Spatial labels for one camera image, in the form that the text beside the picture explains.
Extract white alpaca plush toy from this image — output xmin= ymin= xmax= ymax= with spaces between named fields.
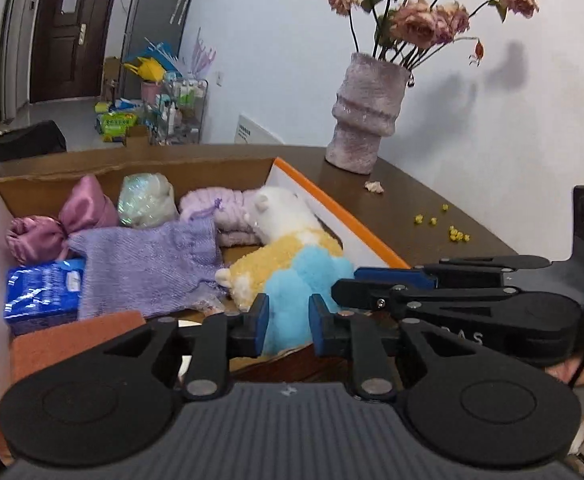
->
xmin=215 ymin=186 xmax=354 ymax=356

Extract purple knitted pouch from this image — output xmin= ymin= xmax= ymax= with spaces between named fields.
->
xmin=68 ymin=206 xmax=226 ymax=320

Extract iridescent white pouch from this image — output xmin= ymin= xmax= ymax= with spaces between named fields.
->
xmin=117 ymin=174 xmax=178 ymax=229

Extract blue pocket tissue pack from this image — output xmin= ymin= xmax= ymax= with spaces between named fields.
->
xmin=3 ymin=259 xmax=86 ymax=323

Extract brown sponge block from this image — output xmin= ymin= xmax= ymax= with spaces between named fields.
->
xmin=11 ymin=311 xmax=145 ymax=384

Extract folded lilac towel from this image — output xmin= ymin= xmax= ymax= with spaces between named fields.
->
xmin=179 ymin=188 xmax=260 ymax=247

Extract pink textured vase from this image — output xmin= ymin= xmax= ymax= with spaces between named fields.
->
xmin=325 ymin=53 xmax=411 ymax=176

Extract pink satin bow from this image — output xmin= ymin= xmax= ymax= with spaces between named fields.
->
xmin=5 ymin=174 xmax=119 ymax=266

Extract green snack bag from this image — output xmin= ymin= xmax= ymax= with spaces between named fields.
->
xmin=98 ymin=112 xmax=138 ymax=142

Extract dried pink roses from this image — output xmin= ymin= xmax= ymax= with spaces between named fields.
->
xmin=327 ymin=0 xmax=539 ymax=72

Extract orange cardboard box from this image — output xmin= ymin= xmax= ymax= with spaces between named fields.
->
xmin=0 ymin=146 xmax=406 ymax=399

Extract black bag on floor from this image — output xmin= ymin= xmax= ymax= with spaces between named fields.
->
xmin=0 ymin=120 xmax=67 ymax=162

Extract grey refrigerator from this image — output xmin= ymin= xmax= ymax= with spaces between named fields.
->
xmin=121 ymin=0 xmax=191 ymax=72

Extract dark brown door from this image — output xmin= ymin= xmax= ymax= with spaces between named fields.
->
xmin=29 ymin=0 xmax=114 ymax=103

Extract wire storage cart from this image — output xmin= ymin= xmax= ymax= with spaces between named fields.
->
xmin=149 ymin=78 xmax=208 ymax=145

